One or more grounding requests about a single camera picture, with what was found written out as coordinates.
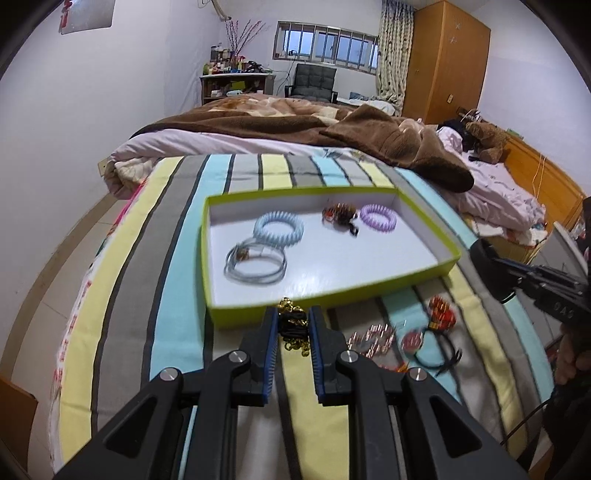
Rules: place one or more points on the patterned curtain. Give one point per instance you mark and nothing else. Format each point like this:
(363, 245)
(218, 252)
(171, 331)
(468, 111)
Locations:
(392, 50)

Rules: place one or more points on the person's right hand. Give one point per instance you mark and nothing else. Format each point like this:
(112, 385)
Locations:
(572, 355)

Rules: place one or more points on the striped bed sheet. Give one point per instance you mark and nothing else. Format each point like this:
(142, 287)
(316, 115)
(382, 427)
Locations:
(138, 277)

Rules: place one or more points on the green shallow cardboard box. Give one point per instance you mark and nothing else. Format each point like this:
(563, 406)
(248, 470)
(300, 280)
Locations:
(351, 267)

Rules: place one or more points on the white wall pipe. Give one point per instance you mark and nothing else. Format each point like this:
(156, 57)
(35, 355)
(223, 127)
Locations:
(217, 9)

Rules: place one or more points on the brown fleece blanket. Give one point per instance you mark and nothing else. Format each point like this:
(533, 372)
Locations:
(277, 124)

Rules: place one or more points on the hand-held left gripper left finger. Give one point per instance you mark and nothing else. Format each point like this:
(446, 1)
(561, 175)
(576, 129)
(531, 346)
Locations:
(272, 355)

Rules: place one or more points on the person's right forearm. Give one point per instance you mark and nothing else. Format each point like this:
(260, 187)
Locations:
(568, 424)

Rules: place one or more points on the wooden wardrobe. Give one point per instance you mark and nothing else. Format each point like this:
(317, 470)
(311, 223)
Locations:
(443, 60)

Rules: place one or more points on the white shelf unit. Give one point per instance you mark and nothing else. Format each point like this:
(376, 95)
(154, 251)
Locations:
(235, 87)

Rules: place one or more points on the grey chair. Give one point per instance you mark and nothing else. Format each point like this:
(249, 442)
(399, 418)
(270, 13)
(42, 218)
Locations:
(314, 81)

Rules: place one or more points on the pink duvet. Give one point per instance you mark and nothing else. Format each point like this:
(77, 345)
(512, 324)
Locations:
(498, 194)

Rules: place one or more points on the red ornament black hair band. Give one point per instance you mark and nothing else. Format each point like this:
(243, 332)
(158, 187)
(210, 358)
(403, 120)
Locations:
(412, 341)

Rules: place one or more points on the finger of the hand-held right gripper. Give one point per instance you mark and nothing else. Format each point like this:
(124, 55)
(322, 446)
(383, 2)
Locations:
(496, 272)

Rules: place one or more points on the wooden furniture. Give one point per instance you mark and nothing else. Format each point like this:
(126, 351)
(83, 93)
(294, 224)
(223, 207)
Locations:
(16, 420)

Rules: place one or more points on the bottles on shelf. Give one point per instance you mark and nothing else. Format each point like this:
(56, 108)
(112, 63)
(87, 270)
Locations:
(231, 64)

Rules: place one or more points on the brown teddy bear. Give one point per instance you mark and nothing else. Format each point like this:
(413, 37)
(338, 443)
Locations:
(487, 138)

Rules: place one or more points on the wooden bed headboard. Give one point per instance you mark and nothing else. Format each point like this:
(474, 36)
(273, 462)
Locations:
(545, 170)

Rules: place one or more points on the wall poster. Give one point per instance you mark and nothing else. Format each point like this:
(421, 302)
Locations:
(90, 14)

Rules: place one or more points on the white cabinet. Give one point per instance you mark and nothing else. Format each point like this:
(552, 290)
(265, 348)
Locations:
(570, 249)

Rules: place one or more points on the dark clothes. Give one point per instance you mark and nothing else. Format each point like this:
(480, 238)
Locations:
(457, 134)

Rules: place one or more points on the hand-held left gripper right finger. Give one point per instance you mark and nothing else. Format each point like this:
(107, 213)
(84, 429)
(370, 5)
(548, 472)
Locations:
(316, 355)

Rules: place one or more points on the barred window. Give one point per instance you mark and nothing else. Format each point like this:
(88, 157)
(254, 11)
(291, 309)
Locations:
(328, 46)

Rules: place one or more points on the decorative flower branches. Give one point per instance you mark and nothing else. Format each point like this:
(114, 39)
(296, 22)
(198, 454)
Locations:
(242, 37)

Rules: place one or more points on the rose gold hair clip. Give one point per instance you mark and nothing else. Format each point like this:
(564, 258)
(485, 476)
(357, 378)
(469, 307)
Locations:
(369, 344)

